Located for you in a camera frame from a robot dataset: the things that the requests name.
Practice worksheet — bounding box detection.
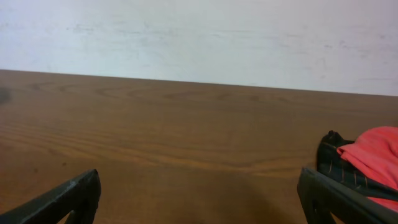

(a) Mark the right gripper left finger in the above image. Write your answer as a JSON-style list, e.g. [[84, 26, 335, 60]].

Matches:
[[1, 169, 101, 224]]

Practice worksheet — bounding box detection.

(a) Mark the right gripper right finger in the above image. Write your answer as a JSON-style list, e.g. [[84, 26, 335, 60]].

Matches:
[[297, 167, 397, 224]]

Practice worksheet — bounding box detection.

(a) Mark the black patterned garment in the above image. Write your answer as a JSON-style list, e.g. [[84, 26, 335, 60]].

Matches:
[[316, 130, 397, 202]]

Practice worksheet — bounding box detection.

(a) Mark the red t-shirt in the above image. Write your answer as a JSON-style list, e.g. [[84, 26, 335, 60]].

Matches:
[[336, 126, 398, 214]]

